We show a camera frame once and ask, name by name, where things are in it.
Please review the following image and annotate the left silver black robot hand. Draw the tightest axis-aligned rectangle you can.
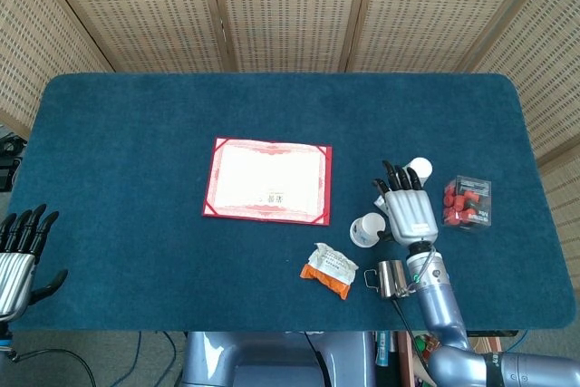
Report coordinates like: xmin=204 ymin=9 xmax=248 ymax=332
xmin=0 ymin=204 xmax=69 ymax=323

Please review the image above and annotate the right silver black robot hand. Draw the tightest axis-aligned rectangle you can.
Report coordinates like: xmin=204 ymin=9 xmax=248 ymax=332
xmin=372 ymin=160 xmax=440 ymax=250

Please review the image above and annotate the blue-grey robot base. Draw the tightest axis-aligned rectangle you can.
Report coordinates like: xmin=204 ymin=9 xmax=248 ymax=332
xmin=180 ymin=331 xmax=377 ymax=387

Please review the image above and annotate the clear box of red caps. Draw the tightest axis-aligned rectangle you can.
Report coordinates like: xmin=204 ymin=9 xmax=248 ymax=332
xmin=441 ymin=174 xmax=493 ymax=234

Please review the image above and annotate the stainless steel pitcher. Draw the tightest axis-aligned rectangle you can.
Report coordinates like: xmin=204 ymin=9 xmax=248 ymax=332
xmin=363 ymin=259 xmax=414 ymax=300

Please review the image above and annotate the orange white snack packet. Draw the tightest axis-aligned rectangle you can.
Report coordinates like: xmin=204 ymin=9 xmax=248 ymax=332
xmin=299 ymin=242 xmax=360 ymax=301

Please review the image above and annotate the black equipment on floor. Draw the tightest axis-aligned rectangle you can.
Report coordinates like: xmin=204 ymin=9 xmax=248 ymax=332
xmin=0 ymin=131 xmax=24 ymax=193

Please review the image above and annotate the dark blue table mat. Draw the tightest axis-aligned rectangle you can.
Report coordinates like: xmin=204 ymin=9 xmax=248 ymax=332
xmin=0 ymin=72 xmax=577 ymax=333

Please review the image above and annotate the red certificate folder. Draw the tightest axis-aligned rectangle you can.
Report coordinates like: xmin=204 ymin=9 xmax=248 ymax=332
xmin=201 ymin=136 xmax=334 ymax=227

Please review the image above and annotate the woven bamboo folding screen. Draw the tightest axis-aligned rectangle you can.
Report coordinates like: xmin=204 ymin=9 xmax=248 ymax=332
xmin=0 ymin=0 xmax=580 ymax=297

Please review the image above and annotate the black floor cable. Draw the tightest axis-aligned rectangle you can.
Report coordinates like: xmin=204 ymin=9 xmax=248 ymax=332
xmin=0 ymin=348 xmax=96 ymax=387

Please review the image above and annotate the blue floor cable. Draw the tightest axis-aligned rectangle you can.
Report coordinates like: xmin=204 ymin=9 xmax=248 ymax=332
xmin=129 ymin=331 xmax=179 ymax=387

